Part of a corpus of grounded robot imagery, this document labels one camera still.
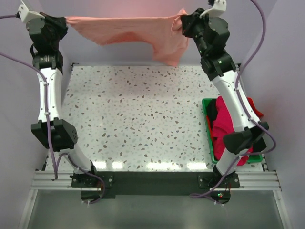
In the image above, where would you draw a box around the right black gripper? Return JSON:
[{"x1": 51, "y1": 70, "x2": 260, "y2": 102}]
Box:
[{"x1": 182, "y1": 8, "x2": 214, "y2": 57}]

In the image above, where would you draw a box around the salmon pink t shirt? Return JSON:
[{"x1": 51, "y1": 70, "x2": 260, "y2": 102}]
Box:
[{"x1": 65, "y1": 8, "x2": 188, "y2": 66}]

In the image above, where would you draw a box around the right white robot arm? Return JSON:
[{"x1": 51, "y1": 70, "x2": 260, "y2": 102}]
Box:
[{"x1": 181, "y1": 8, "x2": 269, "y2": 187}]

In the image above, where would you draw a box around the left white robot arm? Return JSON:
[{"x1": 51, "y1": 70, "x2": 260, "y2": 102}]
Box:
[{"x1": 26, "y1": 13, "x2": 99, "y2": 187}]

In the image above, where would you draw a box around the magenta t shirt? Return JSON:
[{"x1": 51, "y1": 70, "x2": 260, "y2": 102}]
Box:
[{"x1": 212, "y1": 96, "x2": 234, "y2": 161}]

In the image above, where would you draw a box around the red t shirt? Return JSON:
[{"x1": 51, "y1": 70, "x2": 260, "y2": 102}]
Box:
[{"x1": 247, "y1": 97, "x2": 264, "y2": 119}]

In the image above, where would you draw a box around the black t shirt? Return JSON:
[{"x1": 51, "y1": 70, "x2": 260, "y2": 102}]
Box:
[{"x1": 206, "y1": 99, "x2": 218, "y2": 146}]

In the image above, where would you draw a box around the green plastic bin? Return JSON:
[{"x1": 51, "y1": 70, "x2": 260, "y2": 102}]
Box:
[{"x1": 202, "y1": 98, "x2": 266, "y2": 166}]

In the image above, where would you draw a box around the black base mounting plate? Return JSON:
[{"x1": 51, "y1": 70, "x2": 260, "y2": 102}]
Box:
[{"x1": 71, "y1": 170, "x2": 241, "y2": 203}]

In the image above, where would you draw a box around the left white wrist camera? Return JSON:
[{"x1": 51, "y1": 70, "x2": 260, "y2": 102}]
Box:
[{"x1": 18, "y1": 0, "x2": 45, "y2": 24}]

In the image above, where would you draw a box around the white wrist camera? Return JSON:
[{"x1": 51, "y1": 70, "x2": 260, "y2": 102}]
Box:
[
  {"x1": 18, "y1": 0, "x2": 45, "y2": 24},
  {"x1": 199, "y1": 0, "x2": 227, "y2": 18}
]

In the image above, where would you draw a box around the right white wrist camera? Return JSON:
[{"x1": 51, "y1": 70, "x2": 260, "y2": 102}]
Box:
[{"x1": 199, "y1": 0, "x2": 227, "y2": 18}]

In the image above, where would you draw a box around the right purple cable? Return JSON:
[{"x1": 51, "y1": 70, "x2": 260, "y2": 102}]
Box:
[{"x1": 189, "y1": 0, "x2": 277, "y2": 199}]

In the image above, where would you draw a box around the purple cable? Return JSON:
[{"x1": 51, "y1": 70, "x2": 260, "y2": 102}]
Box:
[
  {"x1": 189, "y1": 0, "x2": 277, "y2": 199},
  {"x1": 0, "y1": 13, "x2": 107, "y2": 205}
]

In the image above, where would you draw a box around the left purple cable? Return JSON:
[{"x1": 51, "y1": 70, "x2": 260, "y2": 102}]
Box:
[{"x1": 0, "y1": 13, "x2": 107, "y2": 205}]

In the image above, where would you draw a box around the aluminium rail frame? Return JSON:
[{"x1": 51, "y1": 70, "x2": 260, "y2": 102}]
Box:
[{"x1": 18, "y1": 63, "x2": 285, "y2": 229}]

